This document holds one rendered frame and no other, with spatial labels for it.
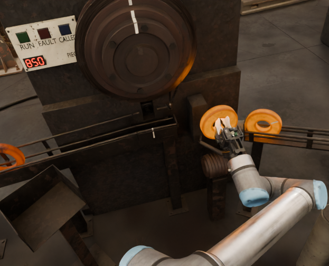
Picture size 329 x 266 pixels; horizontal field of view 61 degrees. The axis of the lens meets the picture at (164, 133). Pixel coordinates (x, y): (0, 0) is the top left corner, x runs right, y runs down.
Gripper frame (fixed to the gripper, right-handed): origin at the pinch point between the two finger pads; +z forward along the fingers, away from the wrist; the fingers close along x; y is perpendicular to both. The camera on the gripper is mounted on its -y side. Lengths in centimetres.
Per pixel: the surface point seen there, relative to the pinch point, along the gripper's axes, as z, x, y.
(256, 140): -2.4, -20.9, -21.8
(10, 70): 232, 169, -156
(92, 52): 24, 44, 25
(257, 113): 3.6, -20.5, -7.8
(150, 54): 16.6, 23.5, 25.7
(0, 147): 17, 94, -12
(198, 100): 19.0, 2.3, -10.3
